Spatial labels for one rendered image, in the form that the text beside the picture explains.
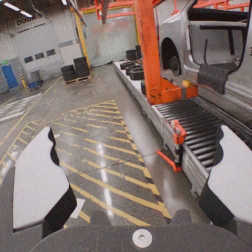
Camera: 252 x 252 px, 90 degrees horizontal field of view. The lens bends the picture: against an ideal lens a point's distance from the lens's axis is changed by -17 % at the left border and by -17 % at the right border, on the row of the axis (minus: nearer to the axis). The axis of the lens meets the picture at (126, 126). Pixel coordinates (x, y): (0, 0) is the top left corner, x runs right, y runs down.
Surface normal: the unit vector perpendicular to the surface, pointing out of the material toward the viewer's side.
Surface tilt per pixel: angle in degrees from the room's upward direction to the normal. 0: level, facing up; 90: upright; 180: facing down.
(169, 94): 90
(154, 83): 90
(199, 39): 87
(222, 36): 87
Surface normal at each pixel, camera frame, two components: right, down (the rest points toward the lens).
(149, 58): 0.15, 0.47
